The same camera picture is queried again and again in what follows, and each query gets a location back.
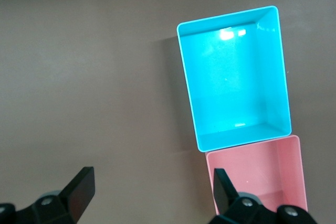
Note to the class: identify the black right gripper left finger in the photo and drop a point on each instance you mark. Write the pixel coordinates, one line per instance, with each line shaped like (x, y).
(78, 195)

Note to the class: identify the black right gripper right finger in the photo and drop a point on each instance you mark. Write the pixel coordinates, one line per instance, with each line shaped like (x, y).
(223, 195)

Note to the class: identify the pink plastic bin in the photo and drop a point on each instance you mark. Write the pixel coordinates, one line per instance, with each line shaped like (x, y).
(275, 171)

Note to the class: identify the blue plastic bin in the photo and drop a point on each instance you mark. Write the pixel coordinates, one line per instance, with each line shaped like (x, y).
(231, 82)

